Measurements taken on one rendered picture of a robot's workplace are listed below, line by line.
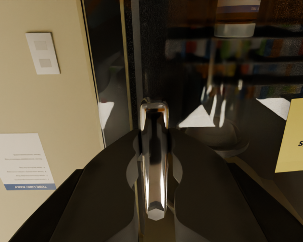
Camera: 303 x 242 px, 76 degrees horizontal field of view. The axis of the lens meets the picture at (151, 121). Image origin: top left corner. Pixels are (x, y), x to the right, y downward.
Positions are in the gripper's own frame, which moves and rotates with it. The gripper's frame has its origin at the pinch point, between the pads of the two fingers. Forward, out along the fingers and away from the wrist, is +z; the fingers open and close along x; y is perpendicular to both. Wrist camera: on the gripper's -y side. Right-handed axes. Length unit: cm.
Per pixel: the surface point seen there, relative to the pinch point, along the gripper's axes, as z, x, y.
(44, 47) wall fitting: 47, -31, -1
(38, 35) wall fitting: 47, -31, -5
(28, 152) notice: 47, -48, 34
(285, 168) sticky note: 3.5, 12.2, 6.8
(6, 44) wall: 47, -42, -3
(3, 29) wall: 47, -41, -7
